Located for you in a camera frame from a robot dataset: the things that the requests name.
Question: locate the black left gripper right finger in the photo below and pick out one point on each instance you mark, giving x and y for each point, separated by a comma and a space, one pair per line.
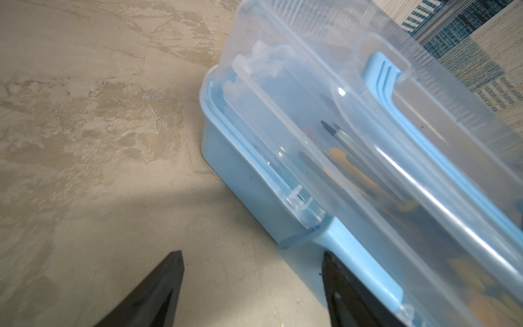
350, 302

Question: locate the wooden handled screwdriver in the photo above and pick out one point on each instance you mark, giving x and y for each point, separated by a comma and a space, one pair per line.
490, 302

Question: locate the small black screwdriver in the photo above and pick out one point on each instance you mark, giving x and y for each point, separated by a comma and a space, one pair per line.
365, 161

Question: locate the black yellow utility knife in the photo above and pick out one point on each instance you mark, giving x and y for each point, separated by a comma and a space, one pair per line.
364, 185

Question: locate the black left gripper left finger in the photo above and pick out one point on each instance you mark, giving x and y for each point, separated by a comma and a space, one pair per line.
153, 302

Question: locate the light blue plastic toolbox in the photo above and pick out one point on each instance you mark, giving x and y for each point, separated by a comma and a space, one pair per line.
288, 66

